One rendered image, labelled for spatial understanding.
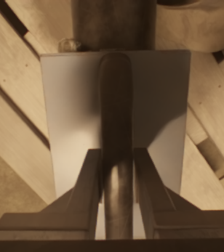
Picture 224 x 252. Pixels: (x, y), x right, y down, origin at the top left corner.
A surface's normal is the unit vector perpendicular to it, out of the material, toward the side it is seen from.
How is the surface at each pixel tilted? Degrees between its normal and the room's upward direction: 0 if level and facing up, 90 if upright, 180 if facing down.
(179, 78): 0
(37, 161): 0
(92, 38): 24
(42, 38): 0
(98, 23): 17
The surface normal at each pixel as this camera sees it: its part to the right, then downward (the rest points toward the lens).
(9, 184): -0.01, 0.25
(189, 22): -0.40, 0.81
